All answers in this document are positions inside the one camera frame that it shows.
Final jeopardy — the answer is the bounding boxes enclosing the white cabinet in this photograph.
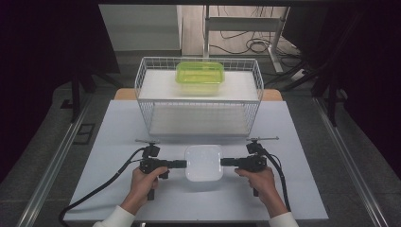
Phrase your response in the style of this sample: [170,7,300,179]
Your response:
[98,4,183,52]

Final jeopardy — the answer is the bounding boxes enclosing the white metal desk frame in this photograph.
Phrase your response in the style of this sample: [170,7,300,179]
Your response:
[202,5,290,74]

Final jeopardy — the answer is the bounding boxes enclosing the green plastic container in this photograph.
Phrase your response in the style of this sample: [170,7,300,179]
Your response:
[175,61,225,85]

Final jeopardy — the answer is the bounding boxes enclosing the aluminium floor rail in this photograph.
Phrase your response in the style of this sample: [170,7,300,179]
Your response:
[15,94,93,227]
[313,96,390,227]

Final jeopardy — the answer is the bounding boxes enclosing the white square box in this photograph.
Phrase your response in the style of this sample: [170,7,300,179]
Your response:
[183,144,225,183]

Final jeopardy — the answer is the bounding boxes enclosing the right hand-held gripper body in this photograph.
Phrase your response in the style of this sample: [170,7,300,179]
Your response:
[240,135,280,198]

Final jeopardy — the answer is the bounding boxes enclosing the black metal stand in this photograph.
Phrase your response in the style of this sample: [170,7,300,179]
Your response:
[69,67,122,124]
[264,60,348,128]

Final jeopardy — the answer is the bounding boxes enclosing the person's left hand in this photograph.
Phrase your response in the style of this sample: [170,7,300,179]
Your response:
[120,166,170,216]

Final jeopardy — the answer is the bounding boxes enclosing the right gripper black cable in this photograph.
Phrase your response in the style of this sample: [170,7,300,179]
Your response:
[258,147,292,213]

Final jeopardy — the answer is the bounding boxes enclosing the wooden table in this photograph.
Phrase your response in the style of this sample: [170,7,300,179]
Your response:
[113,88,284,102]

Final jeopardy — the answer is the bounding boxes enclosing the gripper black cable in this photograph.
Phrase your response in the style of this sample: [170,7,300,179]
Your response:
[258,147,292,213]
[58,147,149,227]

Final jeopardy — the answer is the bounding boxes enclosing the black floor plate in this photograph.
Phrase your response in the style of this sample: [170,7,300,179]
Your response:
[73,123,96,146]

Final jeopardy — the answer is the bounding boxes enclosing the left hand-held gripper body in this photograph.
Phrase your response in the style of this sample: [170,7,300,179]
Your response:
[134,138,171,201]

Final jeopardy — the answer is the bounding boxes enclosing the person's right hand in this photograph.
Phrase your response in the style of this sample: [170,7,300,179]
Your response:
[234,166,289,219]

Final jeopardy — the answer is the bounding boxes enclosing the white table mat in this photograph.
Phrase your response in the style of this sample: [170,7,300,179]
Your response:
[62,99,329,222]

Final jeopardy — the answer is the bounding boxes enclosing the white power strip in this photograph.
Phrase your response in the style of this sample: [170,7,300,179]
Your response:
[289,68,308,82]

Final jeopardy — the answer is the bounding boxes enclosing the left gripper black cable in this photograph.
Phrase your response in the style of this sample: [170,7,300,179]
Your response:
[58,147,149,227]

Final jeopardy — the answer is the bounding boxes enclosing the white wire rack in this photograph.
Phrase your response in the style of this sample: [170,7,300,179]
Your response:
[134,56,265,137]

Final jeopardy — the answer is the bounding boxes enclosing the black floor cables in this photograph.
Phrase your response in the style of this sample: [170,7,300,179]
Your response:
[209,5,305,69]

